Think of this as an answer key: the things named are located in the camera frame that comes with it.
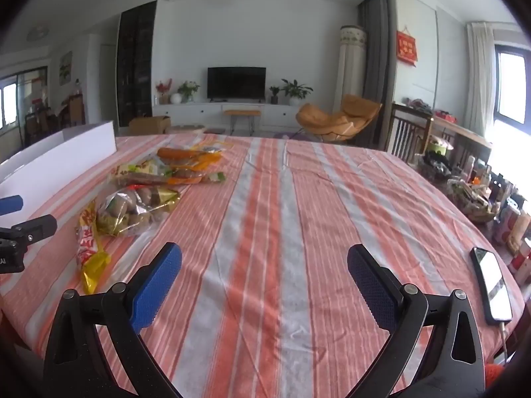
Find framed wall picture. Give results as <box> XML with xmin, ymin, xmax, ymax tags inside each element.
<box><xmin>59</xmin><ymin>51</ymin><xmax>73</xmax><ymax>86</ymax></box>

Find wooden side table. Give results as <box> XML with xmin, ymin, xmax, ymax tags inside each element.
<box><xmin>431</xmin><ymin>116</ymin><xmax>492</xmax><ymax>162</ymax></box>

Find orange lounge chair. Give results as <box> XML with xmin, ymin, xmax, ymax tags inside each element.
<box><xmin>295</xmin><ymin>94</ymin><xmax>383</xmax><ymax>144</ymax></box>

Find grey curtain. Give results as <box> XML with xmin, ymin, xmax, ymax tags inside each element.
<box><xmin>357</xmin><ymin>0</ymin><xmax>397</xmax><ymax>150</ymax></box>

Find white curtain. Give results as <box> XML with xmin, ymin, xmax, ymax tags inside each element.
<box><xmin>464</xmin><ymin>22</ymin><xmax>496</xmax><ymax>137</ymax></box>

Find tall dark cabinet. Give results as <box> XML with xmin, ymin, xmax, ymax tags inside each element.
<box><xmin>116</xmin><ymin>1</ymin><xmax>157</xmax><ymax>127</ymax></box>

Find black smartphone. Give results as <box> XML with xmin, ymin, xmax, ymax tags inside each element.
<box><xmin>471</xmin><ymin>247</ymin><xmax>514</xmax><ymax>326</ymax></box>

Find black television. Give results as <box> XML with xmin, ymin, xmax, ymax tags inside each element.
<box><xmin>207</xmin><ymin>67</ymin><xmax>266</xmax><ymax>102</ymax></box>

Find white low cabinet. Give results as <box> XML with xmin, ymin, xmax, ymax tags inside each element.
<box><xmin>153</xmin><ymin>101</ymin><xmax>316</xmax><ymax>131</ymax></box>

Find dark wooden dining chairs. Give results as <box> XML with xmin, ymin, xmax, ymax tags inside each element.
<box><xmin>25</xmin><ymin>91</ymin><xmax>86</xmax><ymax>142</ymax></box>

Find white cardboard box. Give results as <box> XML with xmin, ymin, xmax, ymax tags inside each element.
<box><xmin>0</xmin><ymin>120</ymin><xmax>117</xmax><ymax>196</ymax></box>

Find covered standing air conditioner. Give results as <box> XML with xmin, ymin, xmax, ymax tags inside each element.
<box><xmin>333</xmin><ymin>26</ymin><xmax>368</xmax><ymax>112</ymax></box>

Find wicker basket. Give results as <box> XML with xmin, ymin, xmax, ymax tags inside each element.
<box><xmin>448</xmin><ymin>178</ymin><xmax>496</xmax><ymax>225</ymax></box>

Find dark wooden chair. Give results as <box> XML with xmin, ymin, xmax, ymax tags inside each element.
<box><xmin>385</xmin><ymin>103</ymin><xmax>434</xmax><ymax>162</ymax></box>

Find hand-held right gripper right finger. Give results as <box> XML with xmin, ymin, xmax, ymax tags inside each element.
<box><xmin>347</xmin><ymin>244</ymin><xmax>486</xmax><ymax>398</ymax></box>

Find orange striped tablecloth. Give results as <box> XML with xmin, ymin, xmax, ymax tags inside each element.
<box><xmin>0</xmin><ymin>133</ymin><xmax>525</xmax><ymax>398</ymax></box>

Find large plant in white pot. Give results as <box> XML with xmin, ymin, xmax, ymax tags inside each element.
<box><xmin>281</xmin><ymin>79</ymin><xmax>314</xmax><ymax>106</ymax></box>

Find yellow and dark snack packet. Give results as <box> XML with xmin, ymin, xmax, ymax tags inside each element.
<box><xmin>109</xmin><ymin>158</ymin><xmax>175</xmax><ymax>187</ymax></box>

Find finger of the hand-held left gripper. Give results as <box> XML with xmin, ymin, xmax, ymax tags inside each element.
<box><xmin>0</xmin><ymin>195</ymin><xmax>24</xmax><ymax>216</ymax></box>
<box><xmin>0</xmin><ymin>215</ymin><xmax>58</xmax><ymax>253</ymax></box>

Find wooden stool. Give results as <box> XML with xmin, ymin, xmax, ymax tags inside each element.
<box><xmin>224</xmin><ymin>110</ymin><xmax>262</xmax><ymax>135</ymax></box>

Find red flowers in vase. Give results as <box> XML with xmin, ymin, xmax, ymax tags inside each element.
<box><xmin>155</xmin><ymin>80</ymin><xmax>173</xmax><ymax>104</ymax></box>

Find green plant in vase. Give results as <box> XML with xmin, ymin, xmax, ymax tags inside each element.
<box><xmin>178</xmin><ymin>81</ymin><xmax>200</xmax><ymax>103</ymax></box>

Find red and yellow snack packet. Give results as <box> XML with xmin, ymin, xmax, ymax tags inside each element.
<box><xmin>75</xmin><ymin>201</ymin><xmax>112</xmax><ymax>295</ymax></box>

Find balcony window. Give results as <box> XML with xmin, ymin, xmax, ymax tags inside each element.
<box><xmin>0</xmin><ymin>66</ymin><xmax>48</xmax><ymax>133</ymax></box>

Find bright window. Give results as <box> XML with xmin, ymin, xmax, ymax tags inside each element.
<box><xmin>493</xmin><ymin>43</ymin><xmax>531</xmax><ymax>125</ymax></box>

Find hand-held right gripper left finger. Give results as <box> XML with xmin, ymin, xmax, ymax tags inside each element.
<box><xmin>43</xmin><ymin>241</ymin><xmax>183</xmax><ymax>398</ymax></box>

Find cluster of bottles and boxes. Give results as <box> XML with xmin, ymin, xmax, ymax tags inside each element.
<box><xmin>415</xmin><ymin>141</ymin><xmax>531</xmax><ymax>283</ymax></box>

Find white charging cable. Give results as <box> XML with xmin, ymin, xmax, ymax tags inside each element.
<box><xmin>498</xmin><ymin>321</ymin><xmax>511</xmax><ymax>359</ymax></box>

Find red wall hanging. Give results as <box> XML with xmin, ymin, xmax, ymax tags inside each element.
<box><xmin>396</xmin><ymin>30</ymin><xmax>417</xmax><ymax>67</ymax></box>

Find brown cardboard box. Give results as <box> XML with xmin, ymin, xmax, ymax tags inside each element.
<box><xmin>129</xmin><ymin>116</ymin><xmax>172</xmax><ymax>135</ymax></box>

